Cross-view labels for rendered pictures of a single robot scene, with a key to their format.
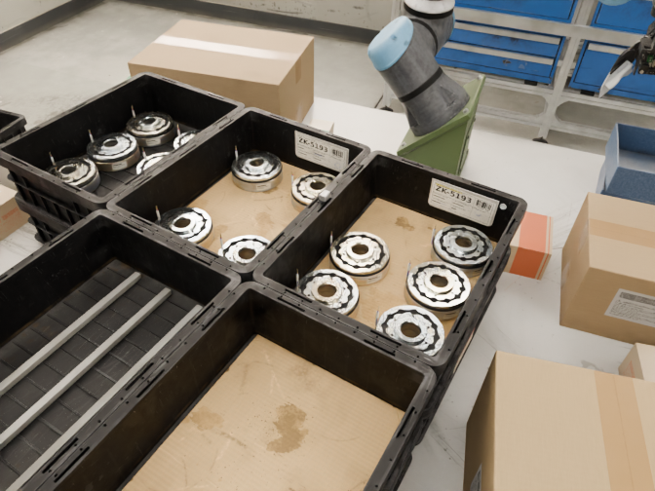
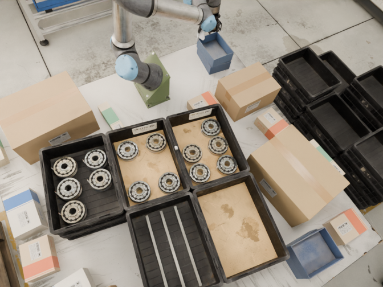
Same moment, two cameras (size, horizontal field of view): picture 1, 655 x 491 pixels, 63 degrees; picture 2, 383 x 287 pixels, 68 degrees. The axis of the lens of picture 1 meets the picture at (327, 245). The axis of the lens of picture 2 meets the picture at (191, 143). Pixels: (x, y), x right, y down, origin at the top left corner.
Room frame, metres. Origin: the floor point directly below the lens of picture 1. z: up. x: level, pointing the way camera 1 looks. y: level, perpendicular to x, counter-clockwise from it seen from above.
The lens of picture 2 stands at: (0.36, 0.45, 2.14)
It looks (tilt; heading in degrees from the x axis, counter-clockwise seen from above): 64 degrees down; 301
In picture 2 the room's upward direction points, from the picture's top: 11 degrees clockwise
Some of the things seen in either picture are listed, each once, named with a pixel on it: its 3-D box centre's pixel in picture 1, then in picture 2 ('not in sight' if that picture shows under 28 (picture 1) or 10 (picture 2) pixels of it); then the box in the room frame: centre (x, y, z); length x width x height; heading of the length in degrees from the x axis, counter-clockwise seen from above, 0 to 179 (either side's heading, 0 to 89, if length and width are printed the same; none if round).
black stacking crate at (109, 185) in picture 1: (134, 153); (83, 183); (0.92, 0.40, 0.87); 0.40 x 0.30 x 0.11; 150
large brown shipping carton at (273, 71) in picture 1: (229, 84); (48, 117); (1.37, 0.28, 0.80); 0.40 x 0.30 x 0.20; 76
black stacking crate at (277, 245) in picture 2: (250, 467); (236, 225); (0.27, 0.08, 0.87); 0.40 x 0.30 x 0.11; 150
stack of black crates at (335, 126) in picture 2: not in sight; (327, 130); (0.12, -1.12, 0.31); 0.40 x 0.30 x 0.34; 160
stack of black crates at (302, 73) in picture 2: not in sight; (297, 89); (0.50, -1.25, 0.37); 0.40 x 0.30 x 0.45; 160
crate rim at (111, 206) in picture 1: (249, 179); (146, 160); (0.77, 0.14, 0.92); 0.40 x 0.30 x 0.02; 150
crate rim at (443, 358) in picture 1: (400, 241); (206, 143); (0.62, -0.12, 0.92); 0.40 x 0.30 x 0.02; 150
